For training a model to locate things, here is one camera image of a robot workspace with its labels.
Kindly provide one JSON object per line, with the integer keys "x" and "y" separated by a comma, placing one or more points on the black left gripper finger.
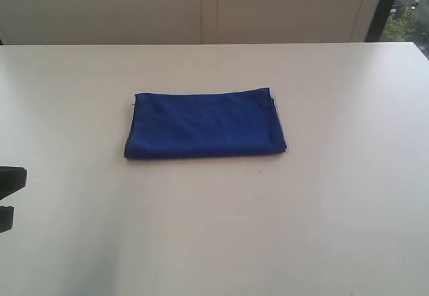
{"x": 12, "y": 179}
{"x": 6, "y": 218}

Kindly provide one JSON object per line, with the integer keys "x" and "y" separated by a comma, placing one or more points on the blue microfiber towel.
{"x": 184, "y": 126}

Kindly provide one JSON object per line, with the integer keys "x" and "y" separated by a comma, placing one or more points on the green tree outside window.
{"x": 400, "y": 25}

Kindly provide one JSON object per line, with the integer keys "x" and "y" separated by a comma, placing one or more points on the black window frame post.
{"x": 379, "y": 20}

